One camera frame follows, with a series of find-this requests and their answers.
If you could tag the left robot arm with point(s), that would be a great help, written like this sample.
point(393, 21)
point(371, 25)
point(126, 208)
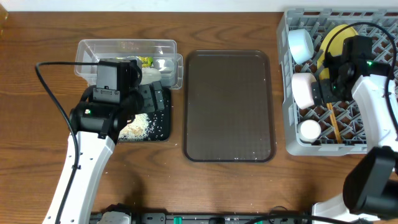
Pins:
point(103, 110)

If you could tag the dark brown serving tray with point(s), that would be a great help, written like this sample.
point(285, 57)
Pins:
point(229, 113)

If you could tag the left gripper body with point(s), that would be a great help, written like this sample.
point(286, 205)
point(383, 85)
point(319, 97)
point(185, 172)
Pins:
point(152, 96)

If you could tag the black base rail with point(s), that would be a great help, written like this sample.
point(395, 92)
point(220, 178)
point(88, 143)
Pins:
point(162, 216)

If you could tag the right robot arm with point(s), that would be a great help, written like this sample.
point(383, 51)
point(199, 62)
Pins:
point(368, 191)

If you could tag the green snack wrapper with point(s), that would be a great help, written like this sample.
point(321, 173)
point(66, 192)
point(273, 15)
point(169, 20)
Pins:
point(146, 61)

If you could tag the black plastic tray bin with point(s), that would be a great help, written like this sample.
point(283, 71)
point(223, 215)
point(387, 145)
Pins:
point(166, 113)

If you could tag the grey dishwasher rack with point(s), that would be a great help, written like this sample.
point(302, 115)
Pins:
point(342, 129)

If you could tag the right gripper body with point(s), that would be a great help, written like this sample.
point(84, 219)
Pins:
point(321, 92)

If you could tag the pale green cup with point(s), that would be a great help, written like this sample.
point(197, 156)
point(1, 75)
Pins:
point(309, 131)

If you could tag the yellow plate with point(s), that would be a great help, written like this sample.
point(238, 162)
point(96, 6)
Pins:
point(335, 48)

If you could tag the spilled rice food waste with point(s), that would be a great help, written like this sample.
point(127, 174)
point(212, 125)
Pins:
point(145, 127)

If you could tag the clear plastic bin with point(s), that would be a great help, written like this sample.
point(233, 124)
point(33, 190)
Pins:
point(164, 51)

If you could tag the white napkin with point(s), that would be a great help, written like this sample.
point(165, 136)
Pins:
point(150, 75)

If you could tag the light blue bowl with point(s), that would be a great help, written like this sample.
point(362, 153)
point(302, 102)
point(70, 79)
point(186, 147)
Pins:
point(300, 45)

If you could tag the white bowl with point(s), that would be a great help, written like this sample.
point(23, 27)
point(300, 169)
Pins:
point(301, 89)

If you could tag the wooden chopstick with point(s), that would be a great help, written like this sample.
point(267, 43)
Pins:
point(332, 116)
point(336, 124)

